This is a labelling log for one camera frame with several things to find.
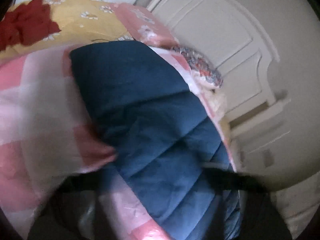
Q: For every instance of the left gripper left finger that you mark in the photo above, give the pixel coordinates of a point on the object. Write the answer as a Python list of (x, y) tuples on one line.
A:
[(72, 211)]

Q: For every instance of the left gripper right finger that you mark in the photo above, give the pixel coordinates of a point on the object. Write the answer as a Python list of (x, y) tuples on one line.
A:
[(261, 219)]

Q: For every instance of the blue puffer jacket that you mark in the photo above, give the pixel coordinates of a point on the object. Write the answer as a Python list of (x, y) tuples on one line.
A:
[(141, 106)]

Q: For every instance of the pink white checkered quilt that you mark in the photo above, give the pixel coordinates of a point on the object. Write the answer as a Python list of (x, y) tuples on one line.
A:
[(45, 137)]

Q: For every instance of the cream fluffy pillow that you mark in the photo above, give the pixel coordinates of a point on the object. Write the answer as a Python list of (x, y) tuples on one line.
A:
[(217, 103)]

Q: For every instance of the patterned round cushion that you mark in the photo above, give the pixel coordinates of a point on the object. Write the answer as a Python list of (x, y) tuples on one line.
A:
[(202, 69)]

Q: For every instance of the yellow floral bed sheet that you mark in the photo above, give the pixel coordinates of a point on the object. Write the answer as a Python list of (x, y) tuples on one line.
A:
[(80, 22)]

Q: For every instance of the red garment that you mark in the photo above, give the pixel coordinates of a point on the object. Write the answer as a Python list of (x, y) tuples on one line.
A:
[(27, 24)]

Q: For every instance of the pink floral pillow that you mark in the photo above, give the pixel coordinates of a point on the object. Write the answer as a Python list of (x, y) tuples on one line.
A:
[(143, 26)]

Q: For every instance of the white wooden headboard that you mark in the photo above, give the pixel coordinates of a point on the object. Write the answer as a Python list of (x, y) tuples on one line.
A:
[(241, 50)]

